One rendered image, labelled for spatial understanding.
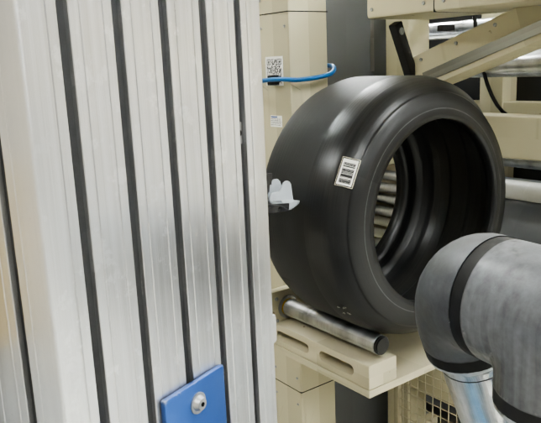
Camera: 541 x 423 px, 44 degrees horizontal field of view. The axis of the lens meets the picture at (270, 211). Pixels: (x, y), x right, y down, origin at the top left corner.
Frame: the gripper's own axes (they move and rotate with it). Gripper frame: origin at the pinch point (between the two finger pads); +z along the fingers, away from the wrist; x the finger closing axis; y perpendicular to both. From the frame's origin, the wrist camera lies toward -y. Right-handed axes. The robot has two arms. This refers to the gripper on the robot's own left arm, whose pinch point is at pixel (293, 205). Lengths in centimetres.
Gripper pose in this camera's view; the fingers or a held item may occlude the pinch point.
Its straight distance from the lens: 139.2
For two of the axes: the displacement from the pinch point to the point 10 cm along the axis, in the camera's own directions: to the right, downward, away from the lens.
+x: -6.0, -1.5, 7.9
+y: 0.5, -9.9, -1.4
